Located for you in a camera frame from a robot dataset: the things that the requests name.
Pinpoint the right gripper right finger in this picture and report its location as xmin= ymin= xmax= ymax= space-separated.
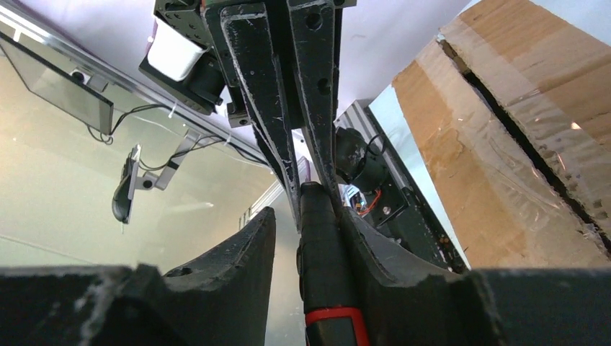
xmin=341 ymin=209 xmax=610 ymax=345

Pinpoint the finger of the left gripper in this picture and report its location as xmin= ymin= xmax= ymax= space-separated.
xmin=220 ymin=4 xmax=301 ymax=230
xmin=287 ymin=1 xmax=342 ymax=210

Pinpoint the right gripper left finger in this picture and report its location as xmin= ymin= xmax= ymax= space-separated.
xmin=1 ymin=207 xmax=276 ymax=345

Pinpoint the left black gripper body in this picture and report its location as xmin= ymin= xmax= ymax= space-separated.
xmin=152 ymin=0 xmax=359 ymax=49

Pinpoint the red black utility knife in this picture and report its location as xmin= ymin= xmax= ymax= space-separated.
xmin=298 ymin=182 xmax=370 ymax=345

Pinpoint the brown cardboard express box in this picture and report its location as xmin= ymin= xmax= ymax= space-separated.
xmin=393 ymin=1 xmax=610 ymax=268

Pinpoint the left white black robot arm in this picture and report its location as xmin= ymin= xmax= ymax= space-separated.
xmin=139 ymin=1 xmax=387 ymax=224

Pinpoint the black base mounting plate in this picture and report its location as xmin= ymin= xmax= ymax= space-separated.
xmin=365 ymin=108 xmax=470 ymax=274

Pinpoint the left small circuit board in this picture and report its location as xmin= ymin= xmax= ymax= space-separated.
xmin=340 ymin=185 xmax=382 ymax=216

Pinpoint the black monitor screen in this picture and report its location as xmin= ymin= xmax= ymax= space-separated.
xmin=1 ymin=33 xmax=114 ymax=136

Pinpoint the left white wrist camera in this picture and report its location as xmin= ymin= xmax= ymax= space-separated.
xmin=138 ymin=18 xmax=226 ymax=117

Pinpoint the aluminium frame rail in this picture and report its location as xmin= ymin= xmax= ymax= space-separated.
xmin=1 ymin=1 xmax=265 ymax=162

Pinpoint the black webcam on mount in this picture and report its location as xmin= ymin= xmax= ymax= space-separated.
xmin=112 ymin=130 xmax=208 ymax=225

